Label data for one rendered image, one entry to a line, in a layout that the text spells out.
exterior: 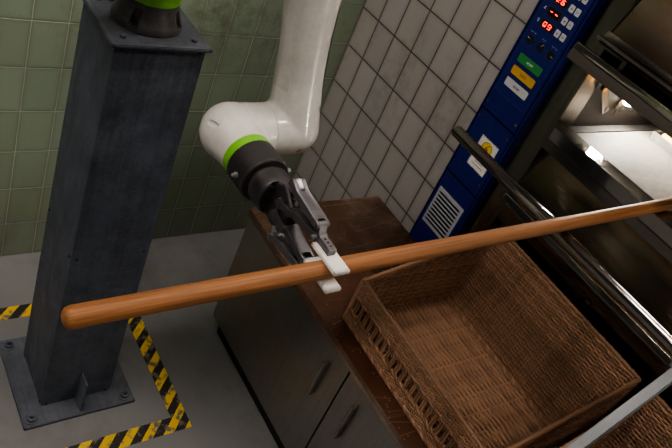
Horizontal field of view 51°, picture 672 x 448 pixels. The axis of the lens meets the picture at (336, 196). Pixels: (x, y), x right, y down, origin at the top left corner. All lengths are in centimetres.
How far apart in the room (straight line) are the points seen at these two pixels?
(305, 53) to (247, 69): 122
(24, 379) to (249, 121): 132
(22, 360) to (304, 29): 149
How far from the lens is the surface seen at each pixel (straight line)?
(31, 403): 229
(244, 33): 240
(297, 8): 125
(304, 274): 105
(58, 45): 220
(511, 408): 201
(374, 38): 254
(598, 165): 195
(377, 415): 183
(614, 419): 145
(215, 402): 239
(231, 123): 124
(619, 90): 175
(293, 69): 128
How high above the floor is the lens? 188
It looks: 33 degrees down
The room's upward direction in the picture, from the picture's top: 25 degrees clockwise
